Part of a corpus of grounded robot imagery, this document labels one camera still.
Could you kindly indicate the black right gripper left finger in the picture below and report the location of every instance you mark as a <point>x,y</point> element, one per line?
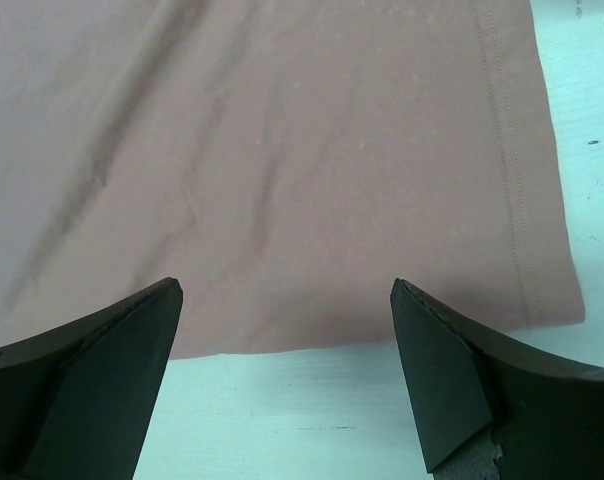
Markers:
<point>76,401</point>

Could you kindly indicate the pink printed t shirt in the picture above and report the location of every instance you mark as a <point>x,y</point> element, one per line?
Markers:
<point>286,161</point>

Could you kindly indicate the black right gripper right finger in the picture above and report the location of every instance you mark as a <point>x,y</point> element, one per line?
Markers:
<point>487,406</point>

